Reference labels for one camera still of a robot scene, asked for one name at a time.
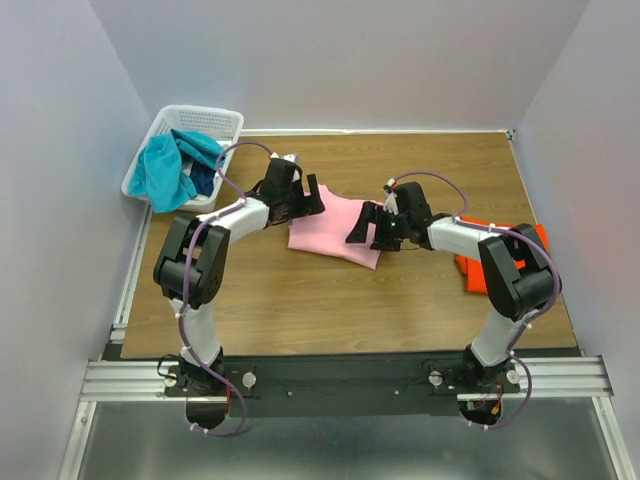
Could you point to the pink t shirt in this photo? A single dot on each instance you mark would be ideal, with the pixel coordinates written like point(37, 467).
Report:
point(326, 233)

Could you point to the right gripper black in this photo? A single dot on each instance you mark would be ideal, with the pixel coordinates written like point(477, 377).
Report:
point(370, 214)

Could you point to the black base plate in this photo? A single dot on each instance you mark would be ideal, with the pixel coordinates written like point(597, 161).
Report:
point(339, 385)

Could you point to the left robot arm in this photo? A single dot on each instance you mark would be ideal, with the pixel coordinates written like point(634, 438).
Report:
point(191, 265)

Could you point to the teal t shirt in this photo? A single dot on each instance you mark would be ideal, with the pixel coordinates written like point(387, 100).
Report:
point(163, 167)

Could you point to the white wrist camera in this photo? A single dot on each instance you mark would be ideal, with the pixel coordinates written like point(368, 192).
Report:
point(390, 204)
point(290, 157)

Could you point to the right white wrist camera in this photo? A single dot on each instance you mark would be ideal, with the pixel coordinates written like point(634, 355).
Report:
point(390, 204)

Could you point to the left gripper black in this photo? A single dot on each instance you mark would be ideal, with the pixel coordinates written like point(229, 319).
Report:
point(309, 205)

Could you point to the white plastic laundry basket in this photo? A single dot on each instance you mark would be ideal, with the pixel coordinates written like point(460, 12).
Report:
point(222, 125)

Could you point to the aluminium frame rail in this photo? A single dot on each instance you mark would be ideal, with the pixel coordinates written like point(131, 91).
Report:
point(122, 381)

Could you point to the orange folded t shirt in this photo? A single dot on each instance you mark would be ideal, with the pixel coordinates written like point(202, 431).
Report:
point(472, 270)

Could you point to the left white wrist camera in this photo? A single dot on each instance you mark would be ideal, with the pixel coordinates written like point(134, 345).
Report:
point(290, 157)

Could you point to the navy blue t shirt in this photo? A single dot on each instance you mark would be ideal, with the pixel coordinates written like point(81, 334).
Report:
point(202, 177)

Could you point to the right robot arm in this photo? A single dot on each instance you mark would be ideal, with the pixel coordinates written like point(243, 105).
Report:
point(520, 280)

